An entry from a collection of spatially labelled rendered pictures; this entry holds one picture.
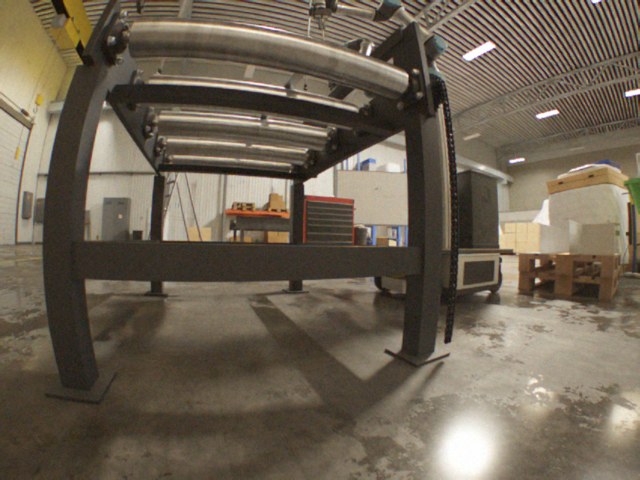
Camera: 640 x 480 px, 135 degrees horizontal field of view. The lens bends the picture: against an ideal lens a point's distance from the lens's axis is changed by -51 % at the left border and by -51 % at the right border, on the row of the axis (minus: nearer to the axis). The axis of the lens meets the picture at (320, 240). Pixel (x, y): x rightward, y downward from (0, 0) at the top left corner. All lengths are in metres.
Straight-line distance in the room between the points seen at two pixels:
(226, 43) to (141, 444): 0.84
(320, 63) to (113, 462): 0.94
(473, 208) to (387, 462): 1.62
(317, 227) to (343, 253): 2.84
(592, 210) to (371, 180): 4.46
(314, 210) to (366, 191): 2.75
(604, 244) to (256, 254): 2.10
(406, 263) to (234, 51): 0.71
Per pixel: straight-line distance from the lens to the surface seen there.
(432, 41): 1.95
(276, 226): 6.42
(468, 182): 1.89
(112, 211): 11.38
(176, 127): 1.25
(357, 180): 6.08
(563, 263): 2.20
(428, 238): 0.79
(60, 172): 0.66
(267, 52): 0.73
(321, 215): 3.50
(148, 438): 0.55
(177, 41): 0.74
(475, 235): 1.85
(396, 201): 6.16
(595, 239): 2.20
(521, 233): 9.19
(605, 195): 3.78
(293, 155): 1.57
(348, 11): 2.04
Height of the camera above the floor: 0.35
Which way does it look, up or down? level
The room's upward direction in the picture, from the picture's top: 1 degrees clockwise
